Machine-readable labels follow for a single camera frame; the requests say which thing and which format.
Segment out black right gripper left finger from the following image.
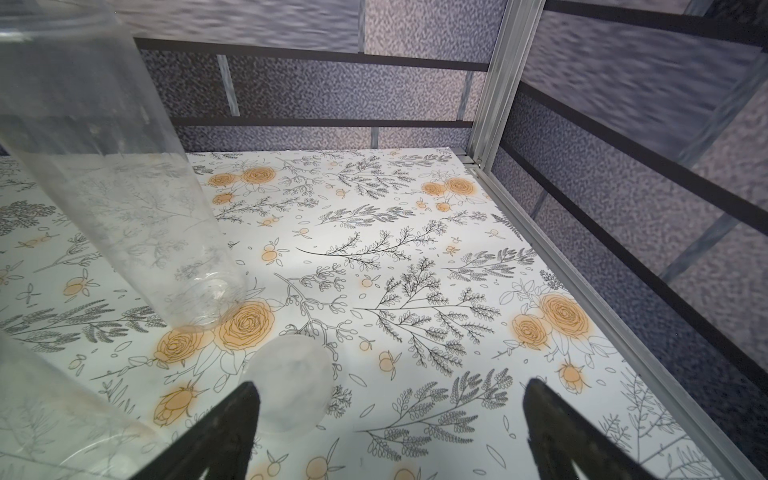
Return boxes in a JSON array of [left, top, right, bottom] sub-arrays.
[[132, 381, 261, 480]]

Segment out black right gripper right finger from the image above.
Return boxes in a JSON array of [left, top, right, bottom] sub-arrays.
[[523, 378, 653, 479]]

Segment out short frosted plastic cup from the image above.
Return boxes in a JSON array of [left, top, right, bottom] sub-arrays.
[[1, 334, 168, 479]]

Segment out tall clear plastic jar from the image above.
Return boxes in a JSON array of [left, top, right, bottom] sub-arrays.
[[1, 1, 247, 331]]

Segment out clear plastic jar cap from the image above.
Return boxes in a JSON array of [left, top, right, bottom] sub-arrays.
[[240, 335, 334, 441]]

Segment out floral patterned table mat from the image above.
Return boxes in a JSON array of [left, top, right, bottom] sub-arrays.
[[1, 149, 719, 479]]

